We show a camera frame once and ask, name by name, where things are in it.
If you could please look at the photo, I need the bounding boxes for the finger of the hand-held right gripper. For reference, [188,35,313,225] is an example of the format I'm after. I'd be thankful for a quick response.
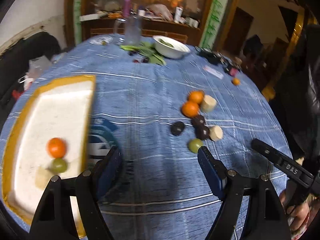
[251,138,315,184]

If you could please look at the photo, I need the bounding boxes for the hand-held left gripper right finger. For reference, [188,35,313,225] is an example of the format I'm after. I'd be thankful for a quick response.
[197,145,292,240]

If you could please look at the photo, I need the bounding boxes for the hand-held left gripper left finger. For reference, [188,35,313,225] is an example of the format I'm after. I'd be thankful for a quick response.
[29,145,123,240]

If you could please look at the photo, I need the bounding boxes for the green round fruit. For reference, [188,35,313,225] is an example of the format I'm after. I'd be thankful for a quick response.
[188,139,204,153]
[51,158,68,174]

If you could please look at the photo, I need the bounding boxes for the pale cream fruit chunk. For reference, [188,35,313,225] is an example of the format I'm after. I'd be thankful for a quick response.
[209,126,223,142]
[201,95,217,113]
[34,166,54,189]

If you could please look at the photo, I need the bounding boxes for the dark red date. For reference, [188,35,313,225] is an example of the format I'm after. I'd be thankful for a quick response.
[191,115,207,128]
[195,126,210,141]

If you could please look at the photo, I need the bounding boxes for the dark round fruit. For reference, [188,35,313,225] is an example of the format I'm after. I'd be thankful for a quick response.
[171,121,186,137]

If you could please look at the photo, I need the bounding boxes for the white foam tray yellow rim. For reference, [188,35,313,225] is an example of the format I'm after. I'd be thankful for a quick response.
[1,74,97,239]

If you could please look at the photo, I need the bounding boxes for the person's right hand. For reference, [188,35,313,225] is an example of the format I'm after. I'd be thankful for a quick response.
[279,190,310,233]

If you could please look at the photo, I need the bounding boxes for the blue striped tablecloth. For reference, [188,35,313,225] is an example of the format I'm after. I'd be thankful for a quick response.
[0,34,294,240]

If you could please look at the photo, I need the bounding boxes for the person's black jacket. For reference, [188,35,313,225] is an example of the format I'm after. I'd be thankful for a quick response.
[272,25,320,160]

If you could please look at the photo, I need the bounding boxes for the pink white card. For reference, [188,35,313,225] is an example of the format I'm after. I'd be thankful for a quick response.
[203,65,224,79]

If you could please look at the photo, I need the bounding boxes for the black and pink gadget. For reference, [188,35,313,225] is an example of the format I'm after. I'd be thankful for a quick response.
[224,64,242,76]

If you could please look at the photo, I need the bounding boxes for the black device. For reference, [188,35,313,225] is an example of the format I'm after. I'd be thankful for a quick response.
[197,48,223,64]

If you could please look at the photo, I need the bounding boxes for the green leafy vegetable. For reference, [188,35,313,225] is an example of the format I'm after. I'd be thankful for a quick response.
[120,41,167,66]

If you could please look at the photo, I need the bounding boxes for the red plastic bag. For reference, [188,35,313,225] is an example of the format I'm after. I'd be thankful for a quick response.
[11,89,25,100]

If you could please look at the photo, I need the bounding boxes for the clear plastic bag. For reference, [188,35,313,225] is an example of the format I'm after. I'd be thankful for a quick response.
[26,55,53,79]

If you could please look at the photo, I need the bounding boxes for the white bowl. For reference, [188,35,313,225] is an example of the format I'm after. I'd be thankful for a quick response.
[153,35,191,59]

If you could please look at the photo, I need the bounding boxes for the clear glass jug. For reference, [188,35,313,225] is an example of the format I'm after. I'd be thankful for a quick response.
[114,15,142,46]

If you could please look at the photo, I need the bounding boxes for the wooden door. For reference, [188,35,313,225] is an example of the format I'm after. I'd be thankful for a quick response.
[226,7,254,55]

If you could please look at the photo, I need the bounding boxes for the black sofa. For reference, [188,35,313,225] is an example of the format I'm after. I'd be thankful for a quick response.
[0,31,62,105]

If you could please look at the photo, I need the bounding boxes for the wooden cabinet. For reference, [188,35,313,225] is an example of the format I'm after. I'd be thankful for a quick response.
[75,0,220,47]

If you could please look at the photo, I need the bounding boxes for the white flat box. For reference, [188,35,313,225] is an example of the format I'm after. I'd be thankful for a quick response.
[79,14,100,22]

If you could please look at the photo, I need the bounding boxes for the purple bottle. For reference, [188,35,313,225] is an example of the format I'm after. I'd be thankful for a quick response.
[122,0,132,16]

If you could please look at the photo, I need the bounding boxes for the pink plastic bag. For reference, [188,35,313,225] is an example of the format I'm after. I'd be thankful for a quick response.
[145,4,174,22]

